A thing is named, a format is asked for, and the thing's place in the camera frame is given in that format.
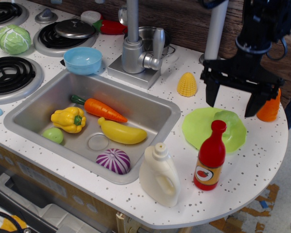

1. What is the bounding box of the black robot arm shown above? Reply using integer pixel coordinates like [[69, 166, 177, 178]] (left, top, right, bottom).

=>
[[201, 0, 291, 117]]

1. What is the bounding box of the toy oven door handle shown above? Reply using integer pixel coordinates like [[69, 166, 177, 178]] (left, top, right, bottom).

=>
[[0, 173, 58, 233]]

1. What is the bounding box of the yellow object at bottom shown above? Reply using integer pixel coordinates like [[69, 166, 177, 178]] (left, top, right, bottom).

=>
[[0, 215, 27, 232]]

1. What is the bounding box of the green toy apple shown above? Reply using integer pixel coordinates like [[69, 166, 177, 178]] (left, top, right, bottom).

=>
[[42, 127, 64, 144]]

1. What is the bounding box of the green toy broccoli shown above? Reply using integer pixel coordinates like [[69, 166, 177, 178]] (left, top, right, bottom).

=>
[[213, 110, 240, 135]]

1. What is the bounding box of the steel pot lid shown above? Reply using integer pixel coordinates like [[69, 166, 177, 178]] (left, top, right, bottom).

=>
[[54, 18, 96, 39]]

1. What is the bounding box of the yellow toy bell pepper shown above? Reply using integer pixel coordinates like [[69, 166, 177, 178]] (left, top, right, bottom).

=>
[[51, 107, 86, 133]]

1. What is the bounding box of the stainless steel sink basin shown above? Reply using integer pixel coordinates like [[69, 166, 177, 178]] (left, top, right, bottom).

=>
[[4, 70, 180, 184]]

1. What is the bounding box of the orange toy carrot cone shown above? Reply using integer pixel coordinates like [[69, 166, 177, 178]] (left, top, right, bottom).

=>
[[257, 89, 281, 122]]

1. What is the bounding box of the red toy ketchup bottle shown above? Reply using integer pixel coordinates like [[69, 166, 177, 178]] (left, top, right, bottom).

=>
[[194, 120, 227, 191]]

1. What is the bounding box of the red toy chili pepper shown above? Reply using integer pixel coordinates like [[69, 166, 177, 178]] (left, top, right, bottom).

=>
[[92, 19, 127, 35]]

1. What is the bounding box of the back right stove burner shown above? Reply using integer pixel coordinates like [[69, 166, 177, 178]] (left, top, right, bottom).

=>
[[33, 22, 98, 57]]

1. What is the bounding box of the yellow toy banana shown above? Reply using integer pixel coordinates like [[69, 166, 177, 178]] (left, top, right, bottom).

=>
[[97, 117, 147, 145]]

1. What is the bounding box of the grey stove knob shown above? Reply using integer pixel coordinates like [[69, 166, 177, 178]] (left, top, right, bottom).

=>
[[35, 8, 58, 24]]

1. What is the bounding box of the purple striped toy onion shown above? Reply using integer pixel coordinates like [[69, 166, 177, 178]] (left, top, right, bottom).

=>
[[96, 149, 130, 175]]

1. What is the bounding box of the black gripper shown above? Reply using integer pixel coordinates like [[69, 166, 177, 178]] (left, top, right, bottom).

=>
[[201, 50, 285, 117]]

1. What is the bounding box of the orange toy carrot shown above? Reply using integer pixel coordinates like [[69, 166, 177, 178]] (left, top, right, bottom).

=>
[[71, 95, 128, 122]]

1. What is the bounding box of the light green plastic plate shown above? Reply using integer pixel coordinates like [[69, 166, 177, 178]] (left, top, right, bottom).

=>
[[182, 107, 247, 153]]

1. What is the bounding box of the stove burner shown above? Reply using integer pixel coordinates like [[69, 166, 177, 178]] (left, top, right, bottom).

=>
[[33, 22, 98, 57], [0, 2, 29, 30], [0, 56, 44, 105]]

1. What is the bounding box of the front left stove burner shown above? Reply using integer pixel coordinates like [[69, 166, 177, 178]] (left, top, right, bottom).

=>
[[0, 56, 44, 105]]

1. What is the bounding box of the green toy cabbage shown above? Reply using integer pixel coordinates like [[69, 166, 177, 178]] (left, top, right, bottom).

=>
[[0, 24, 31, 55]]

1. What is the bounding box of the light blue plastic bowl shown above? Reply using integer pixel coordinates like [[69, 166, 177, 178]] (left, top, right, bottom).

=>
[[63, 47, 102, 75]]

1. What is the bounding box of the white toy detergent jug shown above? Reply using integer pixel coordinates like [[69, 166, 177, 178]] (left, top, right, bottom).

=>
[[139, 143, 180, 207]]

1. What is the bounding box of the grey support pole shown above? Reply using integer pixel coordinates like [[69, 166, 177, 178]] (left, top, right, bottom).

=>
[[199, 0, 229, 63]]

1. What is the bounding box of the silver toy faucet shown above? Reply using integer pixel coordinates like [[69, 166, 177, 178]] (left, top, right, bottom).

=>
[[108, 0, 165, 89]]

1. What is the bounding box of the small steel pot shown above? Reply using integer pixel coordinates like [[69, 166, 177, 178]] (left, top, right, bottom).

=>
[[122, 26, 176, 57]]

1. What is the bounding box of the back left stove burner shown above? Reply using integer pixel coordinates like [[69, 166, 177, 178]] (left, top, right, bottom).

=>
[[0, 2, 29, 30]]

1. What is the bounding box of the yellow toy corn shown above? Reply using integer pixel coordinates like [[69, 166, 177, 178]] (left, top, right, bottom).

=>
[[177, 72, 197, 97]]

